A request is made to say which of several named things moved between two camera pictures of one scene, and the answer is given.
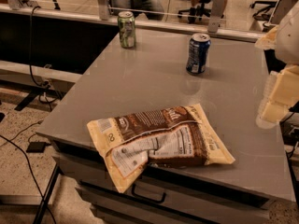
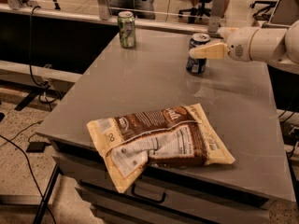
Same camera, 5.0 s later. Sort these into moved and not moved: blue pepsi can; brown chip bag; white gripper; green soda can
Moved: white gripper
Not moved: blue pepsi can; green soda can; brown chip bag
